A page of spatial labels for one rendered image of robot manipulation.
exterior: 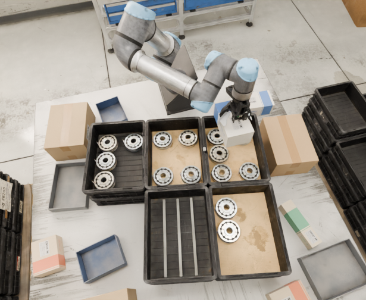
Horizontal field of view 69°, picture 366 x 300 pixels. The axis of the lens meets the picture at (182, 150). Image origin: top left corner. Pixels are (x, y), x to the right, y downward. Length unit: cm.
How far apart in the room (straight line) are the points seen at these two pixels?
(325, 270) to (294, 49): 247
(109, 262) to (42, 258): 31
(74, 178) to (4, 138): 147
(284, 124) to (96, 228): 116
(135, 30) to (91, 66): 214
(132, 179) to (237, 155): 58
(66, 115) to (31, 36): 232
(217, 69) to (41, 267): 119
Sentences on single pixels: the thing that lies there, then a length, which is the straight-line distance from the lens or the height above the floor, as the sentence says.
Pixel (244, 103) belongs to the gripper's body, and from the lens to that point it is 108.
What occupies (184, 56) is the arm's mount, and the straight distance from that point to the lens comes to 171.
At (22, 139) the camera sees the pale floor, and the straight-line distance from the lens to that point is 293.
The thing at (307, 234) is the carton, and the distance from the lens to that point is 149.
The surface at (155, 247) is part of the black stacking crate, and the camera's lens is 131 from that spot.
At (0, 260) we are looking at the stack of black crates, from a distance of 211.
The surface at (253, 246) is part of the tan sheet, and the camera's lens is 133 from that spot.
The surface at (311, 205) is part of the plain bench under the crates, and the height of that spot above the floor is 70.
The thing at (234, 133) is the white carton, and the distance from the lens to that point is 117.
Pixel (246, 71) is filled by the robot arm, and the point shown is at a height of 146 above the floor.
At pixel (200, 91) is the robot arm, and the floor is 137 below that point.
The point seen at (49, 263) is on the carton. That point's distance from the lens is 151.
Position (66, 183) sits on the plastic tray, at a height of 70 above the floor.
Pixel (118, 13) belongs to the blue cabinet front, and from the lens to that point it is 308.
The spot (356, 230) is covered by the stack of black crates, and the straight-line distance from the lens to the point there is 228.
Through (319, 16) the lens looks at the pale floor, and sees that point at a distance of 397.
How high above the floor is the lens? 212
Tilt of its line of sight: 62 degrees down
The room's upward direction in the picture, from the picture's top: 4 degrees counter-clockwise
